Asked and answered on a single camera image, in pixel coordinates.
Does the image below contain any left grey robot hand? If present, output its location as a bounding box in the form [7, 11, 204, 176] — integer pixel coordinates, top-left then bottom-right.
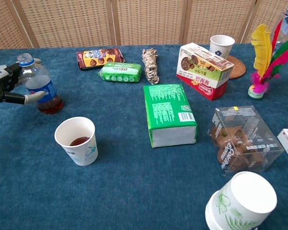
[0, 58, 46, 110]

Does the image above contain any Pepsi cola plastic bottle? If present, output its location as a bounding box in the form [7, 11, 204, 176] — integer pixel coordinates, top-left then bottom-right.
[17, 53, 64, 115]

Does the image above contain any brown cookie packet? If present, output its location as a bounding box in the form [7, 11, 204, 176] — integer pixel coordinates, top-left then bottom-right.
[76, 47, 126, 70]

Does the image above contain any paper cup with blue print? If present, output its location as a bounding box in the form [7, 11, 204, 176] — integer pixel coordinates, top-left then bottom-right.
[54, 116, 98, 167]

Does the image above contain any green snack packet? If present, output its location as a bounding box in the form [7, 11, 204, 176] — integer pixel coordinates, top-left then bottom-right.
[96, 62, 143, 83]

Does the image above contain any rattan folding screen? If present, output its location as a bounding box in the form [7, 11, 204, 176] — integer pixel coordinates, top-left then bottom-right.
[0, 0, 288, 50]

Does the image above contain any blue carpet table cover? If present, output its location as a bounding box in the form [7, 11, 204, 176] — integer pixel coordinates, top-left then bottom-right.
[0, 44, 288, 230]

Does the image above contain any green tissue pack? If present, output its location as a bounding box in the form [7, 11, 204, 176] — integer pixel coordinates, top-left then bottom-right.
[143, 83, 198, 149]

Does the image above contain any red green biscuit box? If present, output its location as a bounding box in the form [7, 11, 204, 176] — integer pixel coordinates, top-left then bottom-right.
[176, 42, 235, 101]

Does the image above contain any paper cup with flower print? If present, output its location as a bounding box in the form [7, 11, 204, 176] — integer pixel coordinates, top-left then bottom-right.
[209, 34, 236, 59]

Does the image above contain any round woven rattan coaster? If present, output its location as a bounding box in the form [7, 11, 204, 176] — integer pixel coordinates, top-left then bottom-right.
[224, 55, 247, 80]

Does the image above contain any clear box of coffee capsules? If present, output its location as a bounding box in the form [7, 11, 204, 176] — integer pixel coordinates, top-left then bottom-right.
[208, 105, 285, 177]

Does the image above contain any colourful feather shuttlecock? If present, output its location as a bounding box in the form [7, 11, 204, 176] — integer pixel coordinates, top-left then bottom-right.
[248, 19, 288, 99]

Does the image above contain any leaf print paper cup stack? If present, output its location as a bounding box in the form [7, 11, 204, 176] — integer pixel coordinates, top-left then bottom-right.
[204, 171, 278, 230]

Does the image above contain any beige braided rope bundle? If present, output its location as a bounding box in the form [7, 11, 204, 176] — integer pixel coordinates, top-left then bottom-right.
[141, 48, 160, 85]

